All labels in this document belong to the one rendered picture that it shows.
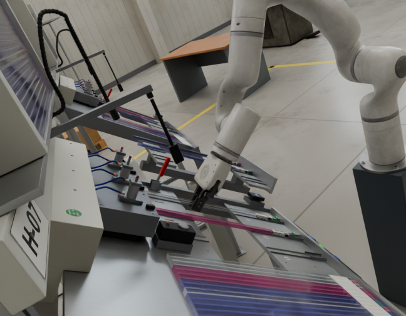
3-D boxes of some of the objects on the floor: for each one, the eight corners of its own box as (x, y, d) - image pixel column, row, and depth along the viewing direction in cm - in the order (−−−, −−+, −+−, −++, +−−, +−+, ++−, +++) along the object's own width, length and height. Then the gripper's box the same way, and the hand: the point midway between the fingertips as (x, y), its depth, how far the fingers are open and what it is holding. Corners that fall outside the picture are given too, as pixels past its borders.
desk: (206, 84, 598) (190, 41, 568) (273, 78, 500) (257, 26, 470) (177, 103, 561) (158, 59, 532) (243, 101, 463) (224, 46, 434)
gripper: (245, 168, 102) (213, 224, 104) (223, 152, 116) (195, 202, 118) (224, 157, 99) (191, 216, 101) (203, 142, 113) (175, 194, 115)
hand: (197, 202), depth 109 cm, fingers closed, pressing on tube
